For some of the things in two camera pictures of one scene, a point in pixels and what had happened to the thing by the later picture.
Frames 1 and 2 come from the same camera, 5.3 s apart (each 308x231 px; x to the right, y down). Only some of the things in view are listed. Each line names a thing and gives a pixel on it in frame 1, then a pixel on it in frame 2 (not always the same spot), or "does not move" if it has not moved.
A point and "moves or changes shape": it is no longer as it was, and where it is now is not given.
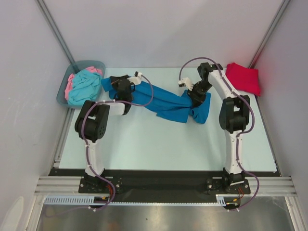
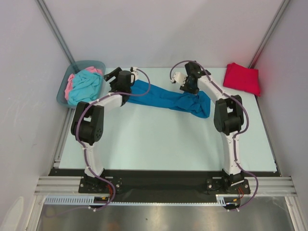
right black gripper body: x=196 y=96 → x=189 y=88
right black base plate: x=218 y=186 does not move
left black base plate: x=96 y=185 does not move
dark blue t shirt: x=173 y=108 moves or changes shape
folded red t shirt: x=243 y=79 does not move
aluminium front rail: x=268 y=186 does not move
